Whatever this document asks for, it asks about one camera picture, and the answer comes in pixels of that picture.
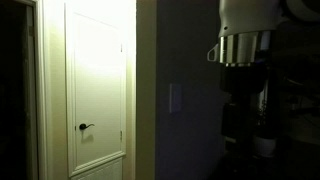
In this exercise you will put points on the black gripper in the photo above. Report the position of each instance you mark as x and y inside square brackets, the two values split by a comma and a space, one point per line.
[242, 79]

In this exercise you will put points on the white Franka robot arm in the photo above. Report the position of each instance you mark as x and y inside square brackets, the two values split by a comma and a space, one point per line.
[248, 16]

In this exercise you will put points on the white round plant pot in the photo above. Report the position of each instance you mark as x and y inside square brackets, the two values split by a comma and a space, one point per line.
[264, 146]

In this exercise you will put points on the small metal door hinge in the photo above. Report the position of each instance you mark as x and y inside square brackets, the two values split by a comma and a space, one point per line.
[121, 135]
[121, 48]

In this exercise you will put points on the white panel door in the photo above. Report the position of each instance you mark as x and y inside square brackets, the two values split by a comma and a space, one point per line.
[96, 90]

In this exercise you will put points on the white light switch plate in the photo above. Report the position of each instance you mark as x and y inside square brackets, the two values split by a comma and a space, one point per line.
[175, 98]

